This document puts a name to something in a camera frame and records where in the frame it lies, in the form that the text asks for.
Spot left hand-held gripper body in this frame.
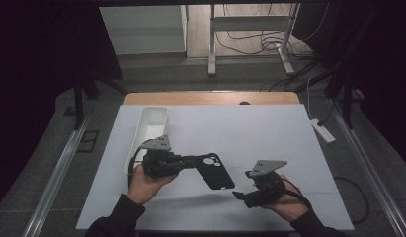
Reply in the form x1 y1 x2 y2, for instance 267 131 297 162
139 134 186 181

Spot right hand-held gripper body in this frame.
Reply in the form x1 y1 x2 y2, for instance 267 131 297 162
244 159 288 209

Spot black phone case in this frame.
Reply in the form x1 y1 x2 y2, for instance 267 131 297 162
194 152 236 191

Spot person's left hand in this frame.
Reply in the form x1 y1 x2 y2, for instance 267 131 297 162
126 163 179 207

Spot person's right hand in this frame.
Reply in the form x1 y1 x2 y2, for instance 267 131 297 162
260 174 311 223

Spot white plastic container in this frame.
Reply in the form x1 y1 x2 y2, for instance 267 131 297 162
124 106 169 175

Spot wooden table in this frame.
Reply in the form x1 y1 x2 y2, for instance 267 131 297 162
123 91 301 107

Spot white power strip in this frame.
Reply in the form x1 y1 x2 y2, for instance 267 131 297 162
310 118 337 144

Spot black metal stand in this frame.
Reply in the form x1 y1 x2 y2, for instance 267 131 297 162
62 73 100 130

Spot white cabinet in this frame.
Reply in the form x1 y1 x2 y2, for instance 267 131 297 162
98 4 189 56

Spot dark curtain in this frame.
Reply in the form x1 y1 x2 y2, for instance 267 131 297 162
0 0 124 211
291 0 406 171

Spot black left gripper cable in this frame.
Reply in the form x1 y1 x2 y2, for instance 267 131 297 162
126 147 153 190

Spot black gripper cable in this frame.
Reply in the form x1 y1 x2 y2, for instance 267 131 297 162
126 147 153 190
282 178 313 210

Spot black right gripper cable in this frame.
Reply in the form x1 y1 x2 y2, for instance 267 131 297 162
282 178 313 210

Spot white power strip cable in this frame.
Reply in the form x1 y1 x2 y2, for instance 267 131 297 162
304 78 316 121

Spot black floor cable loop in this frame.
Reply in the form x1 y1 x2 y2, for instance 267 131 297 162
333 176 370 225

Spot aluminium rail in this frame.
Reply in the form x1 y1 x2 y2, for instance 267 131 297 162
328 98 406 237
22 118 90 237

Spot tangle of black floor cables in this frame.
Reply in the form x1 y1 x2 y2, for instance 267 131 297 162
214 3 323 62

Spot white desk frame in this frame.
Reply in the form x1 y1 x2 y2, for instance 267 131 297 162
207 2 301 77

